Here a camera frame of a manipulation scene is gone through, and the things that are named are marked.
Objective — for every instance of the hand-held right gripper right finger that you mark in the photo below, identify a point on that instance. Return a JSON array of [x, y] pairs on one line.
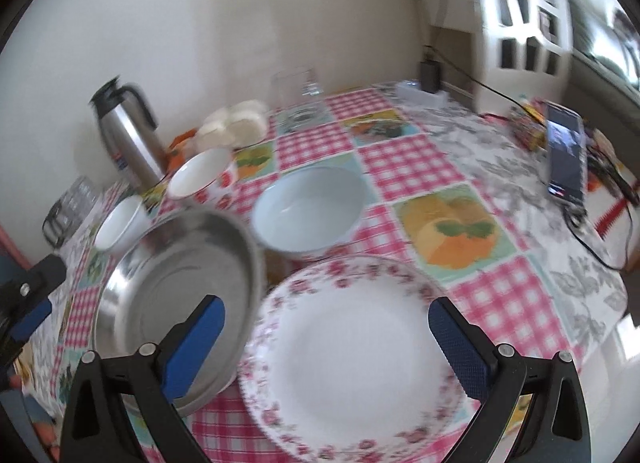
[[457, 348]]

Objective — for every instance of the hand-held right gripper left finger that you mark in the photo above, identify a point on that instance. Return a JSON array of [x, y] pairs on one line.
[[197, 338]]

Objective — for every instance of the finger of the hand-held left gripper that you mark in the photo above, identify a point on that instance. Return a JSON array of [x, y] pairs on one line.
[[32, 315]]

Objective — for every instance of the steel basin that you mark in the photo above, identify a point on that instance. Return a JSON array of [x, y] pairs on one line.
[[165, 283]]

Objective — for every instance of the floral rimmed white plate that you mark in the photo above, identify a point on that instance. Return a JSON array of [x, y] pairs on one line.
[[350, 368]]

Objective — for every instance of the small white bowl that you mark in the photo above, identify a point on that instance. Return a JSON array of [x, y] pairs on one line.
[[117, 223]]

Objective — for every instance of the strawberry print white bowl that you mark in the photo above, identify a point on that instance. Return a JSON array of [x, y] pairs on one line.
[[197, 173]]

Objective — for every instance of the large white bowl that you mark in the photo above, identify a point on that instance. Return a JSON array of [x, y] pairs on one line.
[[310, 213]]

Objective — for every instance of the glass cups in holder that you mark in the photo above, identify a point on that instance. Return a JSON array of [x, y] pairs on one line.
[[72, 205]]

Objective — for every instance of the white floral tablecloth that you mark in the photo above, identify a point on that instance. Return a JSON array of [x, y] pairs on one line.
[[500, 168]]

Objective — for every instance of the orange snack packet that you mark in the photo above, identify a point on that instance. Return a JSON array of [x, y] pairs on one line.
[[180, 150]]

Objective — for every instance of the pink checked tablecloth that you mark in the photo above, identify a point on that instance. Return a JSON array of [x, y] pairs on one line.
[[400, 163]]

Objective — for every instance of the stainless steel thermos jug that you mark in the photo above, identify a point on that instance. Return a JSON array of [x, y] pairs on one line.
[[127, 138]]

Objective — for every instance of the red striped cloth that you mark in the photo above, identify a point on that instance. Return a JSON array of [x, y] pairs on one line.
[[612, 213]]

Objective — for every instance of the bag of white buns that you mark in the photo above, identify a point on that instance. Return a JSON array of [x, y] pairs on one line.
[[235, 125]]

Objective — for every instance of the black smartphone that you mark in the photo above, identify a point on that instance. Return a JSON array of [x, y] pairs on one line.
[[565, 158]]

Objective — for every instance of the colourful small box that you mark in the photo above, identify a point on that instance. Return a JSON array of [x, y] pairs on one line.
[[530, 128]]

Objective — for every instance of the white power strip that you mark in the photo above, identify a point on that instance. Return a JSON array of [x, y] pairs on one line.
[[415, 92]]

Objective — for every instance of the white cabinet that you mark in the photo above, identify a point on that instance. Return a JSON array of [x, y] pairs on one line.
[[487, 88]]

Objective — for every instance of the black power adapter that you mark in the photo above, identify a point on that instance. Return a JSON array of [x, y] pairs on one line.
[[430, 74]]

